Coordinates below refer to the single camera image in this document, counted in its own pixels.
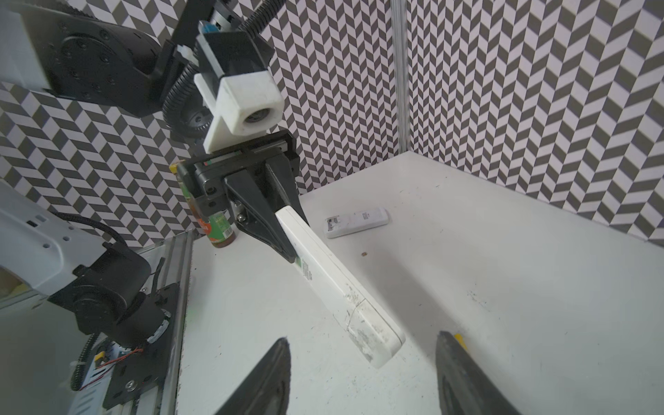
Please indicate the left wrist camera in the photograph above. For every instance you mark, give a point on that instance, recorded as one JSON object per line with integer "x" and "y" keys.
{"x": 236, "y": 87}

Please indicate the white remote control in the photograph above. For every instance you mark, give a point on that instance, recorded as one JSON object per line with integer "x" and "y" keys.
{"x": 346, "y": 224}
{"x": 368, "y": 325}

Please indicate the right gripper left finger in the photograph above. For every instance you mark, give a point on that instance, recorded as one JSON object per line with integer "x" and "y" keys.
{"x": 266, "y": 390}

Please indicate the small battery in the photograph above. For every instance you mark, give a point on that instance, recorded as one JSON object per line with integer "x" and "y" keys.
{"x": 459, "y": 339}

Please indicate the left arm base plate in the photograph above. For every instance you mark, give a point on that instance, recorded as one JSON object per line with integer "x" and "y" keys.
{"x": 148, "y": 333}

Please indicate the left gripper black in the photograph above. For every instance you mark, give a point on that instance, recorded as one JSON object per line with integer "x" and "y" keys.
{"x": 228, "y": 176}

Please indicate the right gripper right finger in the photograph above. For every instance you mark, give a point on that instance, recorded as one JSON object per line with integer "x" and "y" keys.
{"x": 463, "y": 387}

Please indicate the red jar yellow lid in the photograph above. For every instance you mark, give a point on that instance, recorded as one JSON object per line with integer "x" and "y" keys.
{"x": 216, "y": 227}

